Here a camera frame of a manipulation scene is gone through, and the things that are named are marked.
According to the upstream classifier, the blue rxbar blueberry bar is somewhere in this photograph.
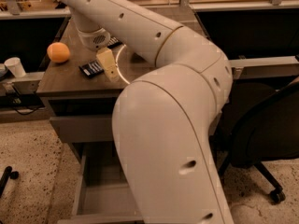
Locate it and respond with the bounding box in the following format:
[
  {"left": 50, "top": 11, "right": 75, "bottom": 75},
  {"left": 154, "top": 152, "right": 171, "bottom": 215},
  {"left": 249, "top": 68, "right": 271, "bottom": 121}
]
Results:
[{"left": 79, "top": 61, "right": 104, "bottom": 78}]

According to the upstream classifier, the grey drawer cabinet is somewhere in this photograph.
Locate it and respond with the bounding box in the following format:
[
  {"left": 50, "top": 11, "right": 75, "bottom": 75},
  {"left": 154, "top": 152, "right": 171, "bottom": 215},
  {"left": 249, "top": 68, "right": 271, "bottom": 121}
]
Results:
[{"left": 36, "top": 7, "right": 232, "bottom": 224}]

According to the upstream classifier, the orange fruit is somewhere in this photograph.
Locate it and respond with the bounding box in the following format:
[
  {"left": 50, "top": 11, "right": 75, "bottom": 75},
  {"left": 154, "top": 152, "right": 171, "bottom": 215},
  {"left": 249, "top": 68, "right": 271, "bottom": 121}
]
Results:
[{"left": 47, "top": 42, "right": 70, "bottom": 63}]

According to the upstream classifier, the black office chair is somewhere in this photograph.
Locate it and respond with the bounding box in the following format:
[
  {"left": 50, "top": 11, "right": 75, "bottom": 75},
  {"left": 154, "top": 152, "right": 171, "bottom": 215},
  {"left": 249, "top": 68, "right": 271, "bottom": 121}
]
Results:
[{"left": 216, "top": 79, "right": 299, "bottom": 203}]

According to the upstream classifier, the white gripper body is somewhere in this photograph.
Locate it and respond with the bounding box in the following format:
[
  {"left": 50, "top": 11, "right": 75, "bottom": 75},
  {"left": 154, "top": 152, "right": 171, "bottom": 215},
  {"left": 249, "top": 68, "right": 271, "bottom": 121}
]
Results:
[{"left": 78, "top": 28, "right": 110, "bottom": 51}]

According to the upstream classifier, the white paper cup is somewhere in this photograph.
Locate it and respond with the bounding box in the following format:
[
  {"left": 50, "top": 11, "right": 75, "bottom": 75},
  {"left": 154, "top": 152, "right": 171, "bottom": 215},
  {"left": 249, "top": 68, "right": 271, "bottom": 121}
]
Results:
[{"left": 4, "top": 57, "right": 26, "bottom": 77}]

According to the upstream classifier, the open middle drawer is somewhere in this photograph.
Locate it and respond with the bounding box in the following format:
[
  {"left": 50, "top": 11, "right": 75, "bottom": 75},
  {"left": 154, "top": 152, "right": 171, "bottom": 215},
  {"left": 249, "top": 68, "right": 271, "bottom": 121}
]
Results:
[{"left": 57, "top": 142, "right": 144, "bottom": 224}]

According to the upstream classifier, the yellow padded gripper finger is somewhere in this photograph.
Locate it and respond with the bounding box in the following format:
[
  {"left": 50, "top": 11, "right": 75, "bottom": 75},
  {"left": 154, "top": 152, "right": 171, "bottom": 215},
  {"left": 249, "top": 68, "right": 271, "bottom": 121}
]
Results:
[{"left": 96, "top": 48, "right": 119, "bottom": 82}]

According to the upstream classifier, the closed upper drawer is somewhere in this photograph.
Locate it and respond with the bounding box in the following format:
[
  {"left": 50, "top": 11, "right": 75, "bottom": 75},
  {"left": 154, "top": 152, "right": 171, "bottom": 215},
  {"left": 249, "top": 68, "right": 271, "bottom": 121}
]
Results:
[{"left": 50, "top": 115, "right": 113, "bottom": 143}]

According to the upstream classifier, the black power adapter with cable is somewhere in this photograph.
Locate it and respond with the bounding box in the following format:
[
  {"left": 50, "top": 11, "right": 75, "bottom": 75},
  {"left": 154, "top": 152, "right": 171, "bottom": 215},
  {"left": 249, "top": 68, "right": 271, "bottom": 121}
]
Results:
[{"left": 1, "top": 83, "right": 44, "bottom": 116}]

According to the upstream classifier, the black caster leg left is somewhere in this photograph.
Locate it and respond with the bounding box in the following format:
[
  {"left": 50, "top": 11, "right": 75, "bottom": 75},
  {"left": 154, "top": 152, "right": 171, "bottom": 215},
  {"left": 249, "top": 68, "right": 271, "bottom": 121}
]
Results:
[{"left": 0, "top": 166, "right": 19, "bottom": 197}]

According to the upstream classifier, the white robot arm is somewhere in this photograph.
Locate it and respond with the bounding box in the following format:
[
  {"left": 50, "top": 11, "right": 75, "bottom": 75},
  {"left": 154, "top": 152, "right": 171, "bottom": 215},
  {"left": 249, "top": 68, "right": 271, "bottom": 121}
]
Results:
[{"left": 61, "top": 0, "right": 234, "bottom": 224}]

